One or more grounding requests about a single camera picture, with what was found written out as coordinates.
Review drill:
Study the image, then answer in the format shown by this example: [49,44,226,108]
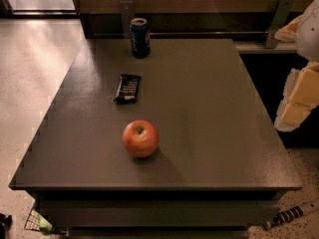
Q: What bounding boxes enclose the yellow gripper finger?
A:
[274,15,302,43]
[274,63,319,132]

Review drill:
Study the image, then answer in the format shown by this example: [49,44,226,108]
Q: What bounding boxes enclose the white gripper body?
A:
[296,0,319,62]

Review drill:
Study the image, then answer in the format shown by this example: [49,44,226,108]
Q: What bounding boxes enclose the blue pepsi can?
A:
[130,18,151,58]

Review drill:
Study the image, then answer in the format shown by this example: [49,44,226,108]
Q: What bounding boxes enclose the grey cabinet table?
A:
[10,39,302,239]

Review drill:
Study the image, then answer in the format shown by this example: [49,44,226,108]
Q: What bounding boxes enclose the striped black white stick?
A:
[264,198,319,230]

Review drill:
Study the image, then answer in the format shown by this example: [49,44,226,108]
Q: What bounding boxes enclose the red apple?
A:
[123,119,159,158]

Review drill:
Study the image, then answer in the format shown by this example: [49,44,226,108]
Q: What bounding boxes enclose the black chocolate bar wrapper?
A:
[114,74,142,104]

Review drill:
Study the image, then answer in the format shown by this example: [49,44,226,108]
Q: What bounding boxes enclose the right metal shelf bracket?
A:
[262,0,294,49]

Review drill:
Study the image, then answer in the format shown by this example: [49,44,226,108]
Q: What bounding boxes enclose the metal shelf bracket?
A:
[262,0,294,49]
[120,0,135,38]

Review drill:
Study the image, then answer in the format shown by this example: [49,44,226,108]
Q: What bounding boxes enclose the wooden wall shelf rail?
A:
[73,0,313,41]

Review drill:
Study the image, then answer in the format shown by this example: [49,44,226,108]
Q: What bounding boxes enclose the left metal shelf bracket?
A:
[120,0,135,38]

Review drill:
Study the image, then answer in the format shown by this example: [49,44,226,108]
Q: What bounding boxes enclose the wire basket with green item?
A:
[24,207,54,236]

